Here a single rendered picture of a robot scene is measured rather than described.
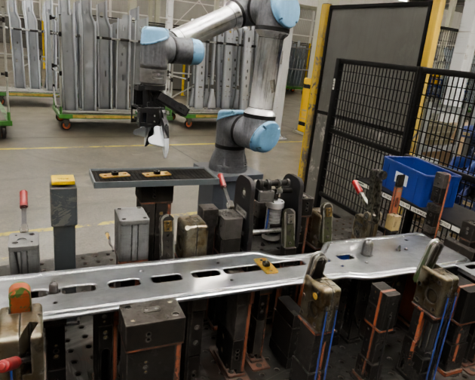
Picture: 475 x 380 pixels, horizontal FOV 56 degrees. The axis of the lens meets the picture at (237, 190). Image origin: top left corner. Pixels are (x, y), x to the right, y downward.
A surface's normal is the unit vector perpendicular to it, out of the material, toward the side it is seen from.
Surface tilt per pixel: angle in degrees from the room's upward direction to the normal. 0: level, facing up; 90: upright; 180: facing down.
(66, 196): 90
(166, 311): 0
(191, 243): 90
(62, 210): 90
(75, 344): 0
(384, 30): 89
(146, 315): 0
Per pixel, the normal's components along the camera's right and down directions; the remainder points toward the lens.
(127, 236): 0.39, 0.32
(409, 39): -0.86, 0.07
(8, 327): 0.10, -0.95
